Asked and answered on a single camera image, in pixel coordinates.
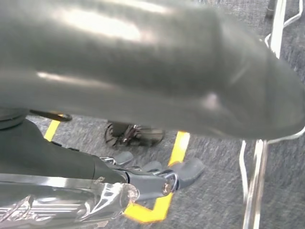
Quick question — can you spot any yellow floor tape square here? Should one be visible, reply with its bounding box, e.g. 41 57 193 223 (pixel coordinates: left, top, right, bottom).
44 114 191 224

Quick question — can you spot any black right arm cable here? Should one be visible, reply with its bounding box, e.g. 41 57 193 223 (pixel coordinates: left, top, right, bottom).
29 109 73 123

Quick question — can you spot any white power strip cable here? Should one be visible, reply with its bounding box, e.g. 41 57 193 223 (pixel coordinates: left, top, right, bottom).
239 0 305 204

